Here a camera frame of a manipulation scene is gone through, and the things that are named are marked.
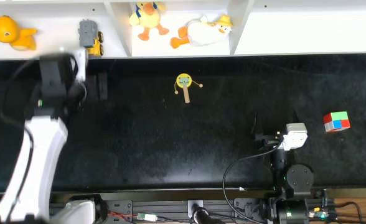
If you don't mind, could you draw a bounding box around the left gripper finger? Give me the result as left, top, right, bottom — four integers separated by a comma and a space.
85, 72, 98, 103
97, 70, 110, 101

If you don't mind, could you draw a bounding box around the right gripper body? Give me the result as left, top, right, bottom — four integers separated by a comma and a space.
253, 133, 284, 148

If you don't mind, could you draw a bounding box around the grey and yellow toy truck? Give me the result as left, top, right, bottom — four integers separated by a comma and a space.
78, 19, 105, 58

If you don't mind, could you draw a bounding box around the yellow rubber duck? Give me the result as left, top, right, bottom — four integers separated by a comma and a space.
0, 14, 38, 52

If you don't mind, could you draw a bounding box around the many-coloured puzzle cube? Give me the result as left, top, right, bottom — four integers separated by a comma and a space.
322, 111, 351, 133

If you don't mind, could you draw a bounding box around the yellow rattle drum toy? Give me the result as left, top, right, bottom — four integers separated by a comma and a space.
174, 73, 204, 104

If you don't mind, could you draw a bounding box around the yellow plush duck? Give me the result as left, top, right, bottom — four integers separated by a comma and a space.
129, 1, 170, 42

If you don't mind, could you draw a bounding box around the white shelf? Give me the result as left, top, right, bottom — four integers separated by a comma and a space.
0, 0, 366, 61

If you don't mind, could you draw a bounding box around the white plush duck with hat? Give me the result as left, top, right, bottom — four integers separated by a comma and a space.
170, 14, 233, 49

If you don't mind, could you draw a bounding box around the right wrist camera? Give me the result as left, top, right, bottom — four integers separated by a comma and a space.
281, 123, 309, 151

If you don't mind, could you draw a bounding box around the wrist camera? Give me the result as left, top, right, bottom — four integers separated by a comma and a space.
59, 47, 89, 83
281, 123, 309, 151

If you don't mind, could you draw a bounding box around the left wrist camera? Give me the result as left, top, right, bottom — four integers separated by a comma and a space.
59, 47, 89, 83

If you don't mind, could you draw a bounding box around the black cable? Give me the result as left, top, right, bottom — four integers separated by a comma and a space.
222, 141, 284, 224
0, 59, 36, 150

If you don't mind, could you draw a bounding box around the mounting rail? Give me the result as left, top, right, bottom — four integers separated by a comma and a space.
103, 189, 363, 224

